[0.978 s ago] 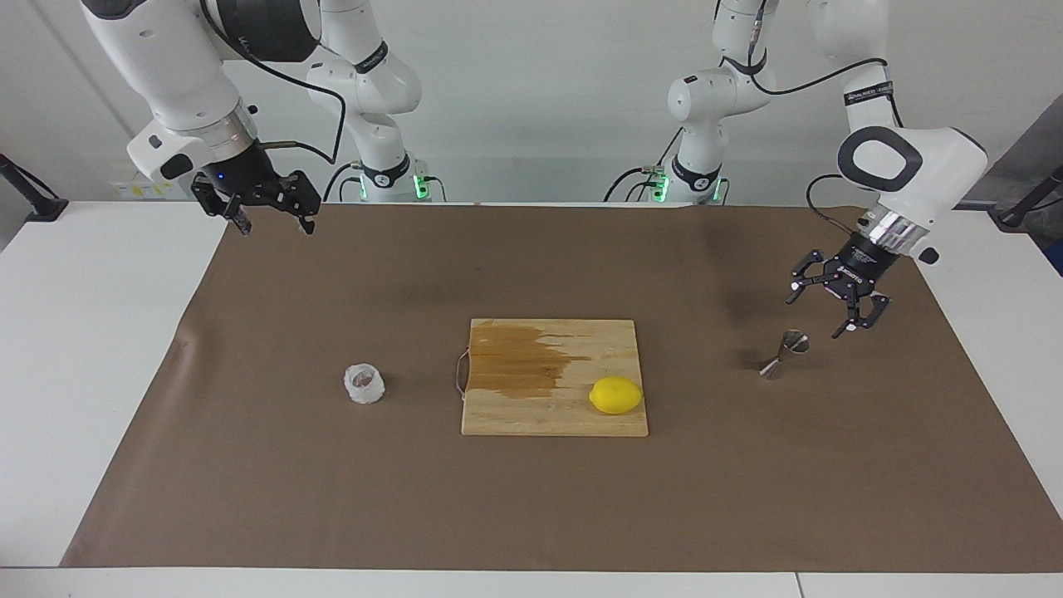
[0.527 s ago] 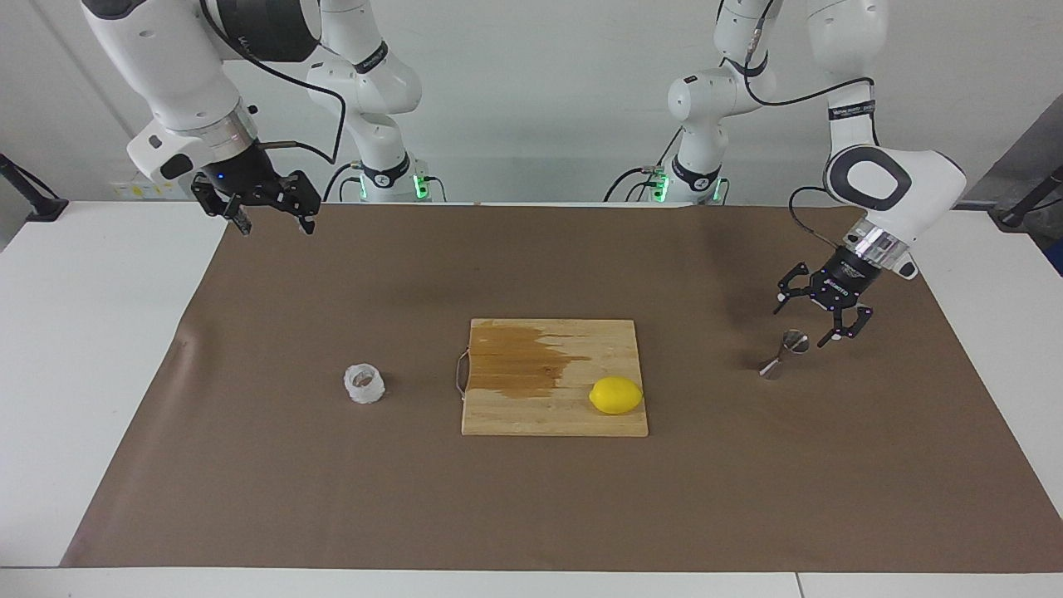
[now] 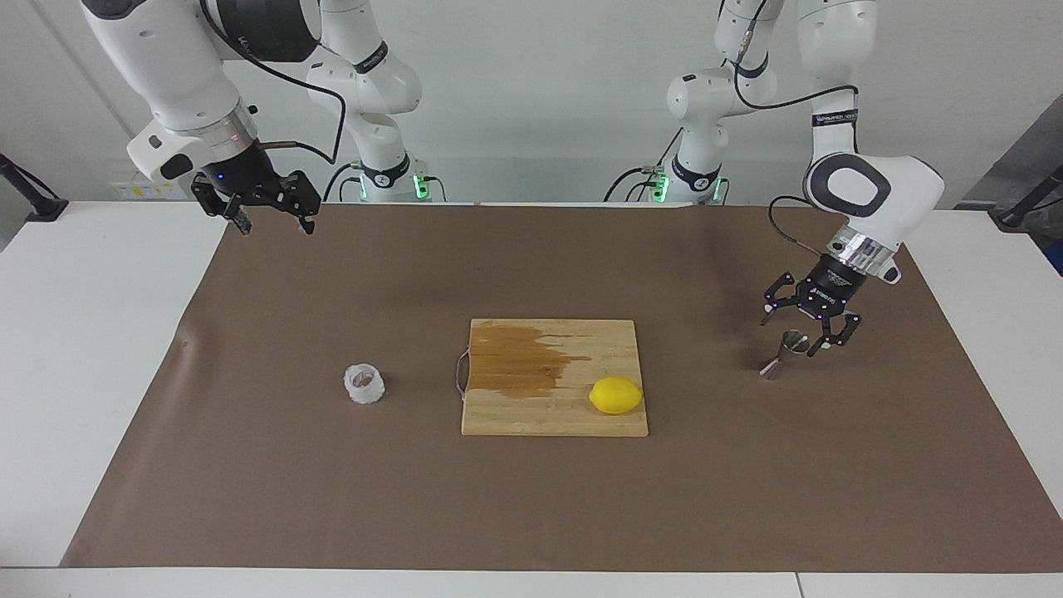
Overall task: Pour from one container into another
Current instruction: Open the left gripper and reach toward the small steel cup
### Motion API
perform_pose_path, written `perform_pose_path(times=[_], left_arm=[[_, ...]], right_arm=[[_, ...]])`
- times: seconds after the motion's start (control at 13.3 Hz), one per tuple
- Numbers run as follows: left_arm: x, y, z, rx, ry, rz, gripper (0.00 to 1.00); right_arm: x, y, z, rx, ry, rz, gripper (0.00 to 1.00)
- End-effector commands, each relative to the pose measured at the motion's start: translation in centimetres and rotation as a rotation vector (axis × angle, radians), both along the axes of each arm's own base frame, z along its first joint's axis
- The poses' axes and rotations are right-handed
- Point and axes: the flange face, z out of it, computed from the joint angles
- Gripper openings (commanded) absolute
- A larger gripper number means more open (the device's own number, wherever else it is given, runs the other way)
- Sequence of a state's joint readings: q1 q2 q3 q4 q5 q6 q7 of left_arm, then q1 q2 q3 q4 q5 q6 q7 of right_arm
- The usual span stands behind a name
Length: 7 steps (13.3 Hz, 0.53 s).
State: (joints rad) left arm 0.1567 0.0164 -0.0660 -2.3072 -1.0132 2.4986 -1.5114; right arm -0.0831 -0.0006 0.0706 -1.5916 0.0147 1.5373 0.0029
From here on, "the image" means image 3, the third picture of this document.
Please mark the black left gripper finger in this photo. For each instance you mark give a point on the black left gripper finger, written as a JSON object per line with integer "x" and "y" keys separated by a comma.
{"x": 781, "y": 299}
{"x": 845, "y": 330}

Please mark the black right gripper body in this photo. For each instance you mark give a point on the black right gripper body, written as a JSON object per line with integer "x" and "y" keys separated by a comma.
{"x": 245, "y": 174}

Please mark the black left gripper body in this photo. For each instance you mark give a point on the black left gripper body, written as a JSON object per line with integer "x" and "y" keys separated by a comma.
{"x": 833, "y": 286}

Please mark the steel double jigger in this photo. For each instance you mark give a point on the steel double jigger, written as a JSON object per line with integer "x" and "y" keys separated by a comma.
{"x": 772, "y": 370}

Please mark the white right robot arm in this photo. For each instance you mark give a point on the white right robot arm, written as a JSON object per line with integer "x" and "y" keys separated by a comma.
{"x": 166, "y": 66}

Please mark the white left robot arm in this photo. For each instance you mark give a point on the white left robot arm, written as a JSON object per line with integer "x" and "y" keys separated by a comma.
{"x": 897, "y": 187}

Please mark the black table clamp stand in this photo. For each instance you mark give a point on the black table clamp stand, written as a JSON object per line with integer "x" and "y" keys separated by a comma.
{"x": 46, "y": 208}
{"x": 1009, "y": 220}

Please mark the small clear plastic cup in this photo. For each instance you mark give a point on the small clear plastic cup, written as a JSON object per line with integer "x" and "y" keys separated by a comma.
{"x": 364, "y": 384}

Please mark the yellow lemon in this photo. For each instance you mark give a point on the yellow lemon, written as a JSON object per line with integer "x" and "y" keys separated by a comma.
{"x": 616, "y": 395}

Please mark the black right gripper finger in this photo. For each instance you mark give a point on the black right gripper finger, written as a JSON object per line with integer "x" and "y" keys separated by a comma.
{"x": 301, "y": 198}
{"x": 226, "y": 208}

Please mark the wooden cutting board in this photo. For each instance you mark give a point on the wooden cutting board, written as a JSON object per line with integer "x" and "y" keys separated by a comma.
{"x": 581, "y": 419}

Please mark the blue object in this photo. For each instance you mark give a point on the blue object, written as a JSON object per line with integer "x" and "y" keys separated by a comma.
{"x": 1058, "y": 257}

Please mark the brown paper table mat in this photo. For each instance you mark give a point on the brown paper table mat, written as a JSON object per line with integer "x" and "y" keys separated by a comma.
{"x": 291, "y": 498}

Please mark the white wall outlet box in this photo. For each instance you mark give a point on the white wall outlet box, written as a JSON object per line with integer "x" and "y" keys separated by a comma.
{"x": 133, "y": 191}

